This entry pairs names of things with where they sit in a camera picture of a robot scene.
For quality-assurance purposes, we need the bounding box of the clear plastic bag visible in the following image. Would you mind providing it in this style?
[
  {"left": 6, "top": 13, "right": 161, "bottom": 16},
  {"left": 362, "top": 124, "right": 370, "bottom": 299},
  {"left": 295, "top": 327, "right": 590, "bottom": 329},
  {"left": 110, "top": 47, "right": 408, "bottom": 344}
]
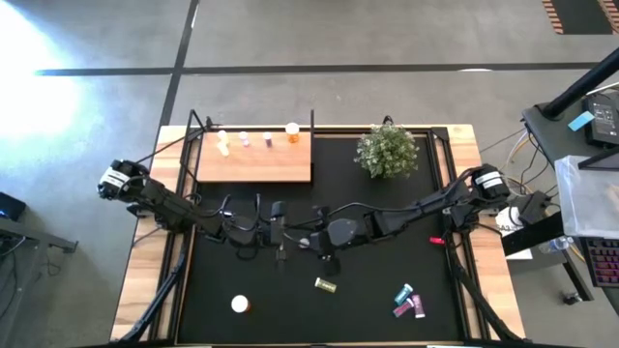
[{"left": 554, "top": 154, "right": 619, "bottom": 241}]

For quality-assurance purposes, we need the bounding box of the black side stand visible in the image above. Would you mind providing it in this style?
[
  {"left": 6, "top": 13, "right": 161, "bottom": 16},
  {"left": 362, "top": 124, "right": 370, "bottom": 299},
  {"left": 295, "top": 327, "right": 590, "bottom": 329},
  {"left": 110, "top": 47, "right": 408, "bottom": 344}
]
[{"left": 500, "top": 212, "right": 596, "bottom": 304}]

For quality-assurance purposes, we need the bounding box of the black pole stand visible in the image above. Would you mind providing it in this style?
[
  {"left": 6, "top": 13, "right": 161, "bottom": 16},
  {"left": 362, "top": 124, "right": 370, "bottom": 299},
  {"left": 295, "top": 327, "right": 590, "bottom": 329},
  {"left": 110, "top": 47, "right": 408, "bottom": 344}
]
[{"left": 541, "top": 45, "right": 619, "bottom": 120}]

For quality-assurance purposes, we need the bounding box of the narrow orange pill bottle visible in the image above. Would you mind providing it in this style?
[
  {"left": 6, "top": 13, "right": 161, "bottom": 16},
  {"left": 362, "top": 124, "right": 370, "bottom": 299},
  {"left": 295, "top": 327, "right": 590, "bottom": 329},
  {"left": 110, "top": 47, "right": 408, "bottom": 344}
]
[{"left": 283, "top": 121, "right": 302, "bottom": 145}]

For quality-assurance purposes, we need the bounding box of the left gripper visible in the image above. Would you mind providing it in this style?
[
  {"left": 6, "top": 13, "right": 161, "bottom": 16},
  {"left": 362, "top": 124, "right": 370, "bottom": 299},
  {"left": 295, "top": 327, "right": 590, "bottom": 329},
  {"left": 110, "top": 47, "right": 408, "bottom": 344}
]
[{"left": 268, "top": 200, "right": 289, "bottom": 265}]

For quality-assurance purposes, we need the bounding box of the backlit keyboard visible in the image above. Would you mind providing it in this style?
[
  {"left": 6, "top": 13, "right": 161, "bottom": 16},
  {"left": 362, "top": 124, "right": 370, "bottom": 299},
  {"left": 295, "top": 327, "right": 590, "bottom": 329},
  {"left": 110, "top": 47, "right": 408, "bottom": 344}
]
[{"left": 578, "top": 235, "right": 619, "bottom": 290}]

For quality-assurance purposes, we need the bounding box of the clear water bottle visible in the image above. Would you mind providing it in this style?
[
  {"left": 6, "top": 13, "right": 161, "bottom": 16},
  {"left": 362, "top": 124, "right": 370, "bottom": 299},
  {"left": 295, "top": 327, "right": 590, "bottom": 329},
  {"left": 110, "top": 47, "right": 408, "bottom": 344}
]
[{"left": 538, "top": 235, "right": 575, "bottom": 256}]

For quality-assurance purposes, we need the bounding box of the black aluminium rig frame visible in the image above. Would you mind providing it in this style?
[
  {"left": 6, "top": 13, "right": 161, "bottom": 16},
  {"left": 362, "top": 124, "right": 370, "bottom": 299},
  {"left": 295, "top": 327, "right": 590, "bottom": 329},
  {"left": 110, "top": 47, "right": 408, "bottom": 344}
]
[{"left": 110, "top": 108, "right": 528, "bottom": 348}]

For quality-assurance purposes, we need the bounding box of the wooden shelf black frame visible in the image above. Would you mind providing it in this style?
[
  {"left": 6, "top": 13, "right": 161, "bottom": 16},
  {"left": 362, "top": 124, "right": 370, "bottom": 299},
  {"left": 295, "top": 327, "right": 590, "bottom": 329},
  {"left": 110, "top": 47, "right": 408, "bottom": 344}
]
[{"left": 181, "top": 108, "right": 316, "bottom": 185}]

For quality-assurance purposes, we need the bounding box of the white paper sheet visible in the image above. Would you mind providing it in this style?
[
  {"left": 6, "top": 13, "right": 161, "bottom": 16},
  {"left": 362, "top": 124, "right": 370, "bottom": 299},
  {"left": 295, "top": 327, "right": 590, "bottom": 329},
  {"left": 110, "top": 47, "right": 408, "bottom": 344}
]
[{"left": 493, "top": 207, "right": 534, "bottom": 261}]

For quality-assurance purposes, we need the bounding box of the teal pill bottle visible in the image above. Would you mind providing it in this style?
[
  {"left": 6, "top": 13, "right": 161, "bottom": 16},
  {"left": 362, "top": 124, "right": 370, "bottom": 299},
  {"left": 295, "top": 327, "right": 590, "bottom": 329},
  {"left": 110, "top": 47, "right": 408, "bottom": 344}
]
[{"left": 393, "top": 282, "right": 415, "bottom": 306}]

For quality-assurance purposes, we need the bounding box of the pink red pill bottle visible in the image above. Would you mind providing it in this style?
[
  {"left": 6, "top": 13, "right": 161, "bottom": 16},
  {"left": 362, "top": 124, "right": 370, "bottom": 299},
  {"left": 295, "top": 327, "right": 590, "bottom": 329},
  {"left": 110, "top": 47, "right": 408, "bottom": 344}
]
[{"left": 392, "top": 298, "right": 416, "bottom": 319}]

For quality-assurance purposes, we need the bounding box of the black side desk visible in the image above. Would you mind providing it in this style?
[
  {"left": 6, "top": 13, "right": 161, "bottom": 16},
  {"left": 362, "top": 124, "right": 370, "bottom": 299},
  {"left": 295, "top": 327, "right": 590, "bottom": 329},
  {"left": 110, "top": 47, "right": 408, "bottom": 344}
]
[{"left": 0, "top": 190, "right": 79, "bottom": 255}]

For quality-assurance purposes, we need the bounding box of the green potted plant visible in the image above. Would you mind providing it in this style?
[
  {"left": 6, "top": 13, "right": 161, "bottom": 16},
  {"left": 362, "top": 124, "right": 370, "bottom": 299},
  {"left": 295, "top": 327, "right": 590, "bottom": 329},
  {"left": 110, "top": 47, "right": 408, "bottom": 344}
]
[{"left": 353, "top": 115, "right": 421, "bottom": 180}]

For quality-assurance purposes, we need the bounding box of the blue paper note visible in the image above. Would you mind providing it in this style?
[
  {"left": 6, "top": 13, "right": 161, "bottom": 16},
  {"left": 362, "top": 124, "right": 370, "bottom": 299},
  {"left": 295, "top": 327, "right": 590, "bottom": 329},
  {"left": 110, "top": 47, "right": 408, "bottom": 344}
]
[{"left": 567, "top": 109, "right": 596, "bottom": 132}]

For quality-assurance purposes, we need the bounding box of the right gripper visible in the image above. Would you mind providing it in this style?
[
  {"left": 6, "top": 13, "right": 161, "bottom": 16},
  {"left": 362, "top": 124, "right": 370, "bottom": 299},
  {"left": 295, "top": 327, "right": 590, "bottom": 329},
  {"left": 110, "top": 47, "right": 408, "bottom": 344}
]
[{"left": 309, "top": 230, "right": 342, "bottom": 277}]

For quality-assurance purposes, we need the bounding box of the wide orange pill bottle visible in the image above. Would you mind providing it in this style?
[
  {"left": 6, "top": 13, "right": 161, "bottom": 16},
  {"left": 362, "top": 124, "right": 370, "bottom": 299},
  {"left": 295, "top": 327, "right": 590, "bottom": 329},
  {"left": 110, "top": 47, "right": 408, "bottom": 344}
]
[{"left": 230, "top": 294, "right": 252, "bottom": 314}]

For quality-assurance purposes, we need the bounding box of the black electronic device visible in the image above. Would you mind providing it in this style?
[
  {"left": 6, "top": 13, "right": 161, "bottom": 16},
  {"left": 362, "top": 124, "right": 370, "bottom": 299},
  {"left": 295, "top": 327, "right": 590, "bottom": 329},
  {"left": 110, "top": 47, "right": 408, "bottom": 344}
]
[{"left": 582, "top": 92, "right": 619, "bottom": 149}]

